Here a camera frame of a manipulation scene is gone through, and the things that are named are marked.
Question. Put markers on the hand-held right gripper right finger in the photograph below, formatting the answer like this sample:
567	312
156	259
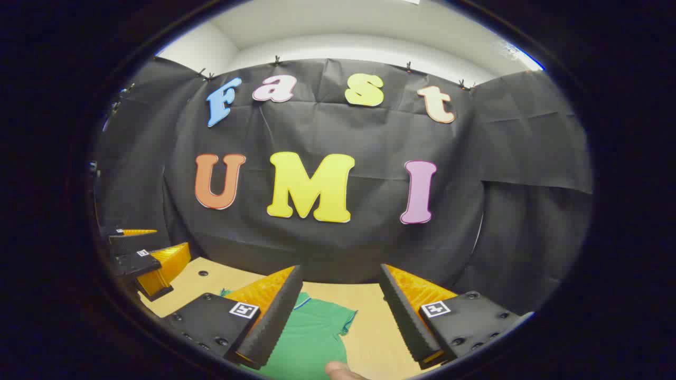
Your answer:
409	322

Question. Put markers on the green T-shirt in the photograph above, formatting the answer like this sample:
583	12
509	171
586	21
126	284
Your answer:
311	343

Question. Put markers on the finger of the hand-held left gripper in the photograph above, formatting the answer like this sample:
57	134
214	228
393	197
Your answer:
134	244
132	264

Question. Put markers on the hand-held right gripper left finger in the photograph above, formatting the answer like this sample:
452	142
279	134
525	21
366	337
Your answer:
274	322

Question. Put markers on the black backdrop cloth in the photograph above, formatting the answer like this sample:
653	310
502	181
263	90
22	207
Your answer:
327	132

